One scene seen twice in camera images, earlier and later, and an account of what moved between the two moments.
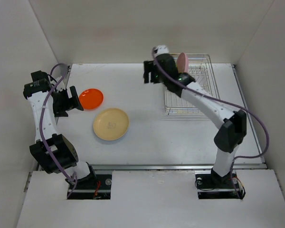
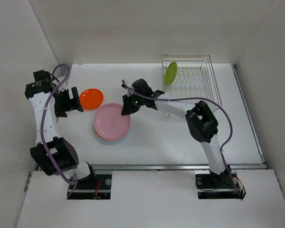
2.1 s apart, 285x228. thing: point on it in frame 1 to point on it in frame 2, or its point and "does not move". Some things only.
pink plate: (182, 62) to (109, 124)
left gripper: (70, 103) does not move
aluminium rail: (170, 167) does not move
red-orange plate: (91, 99) does not move
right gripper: (150, 66) to (128, 108)
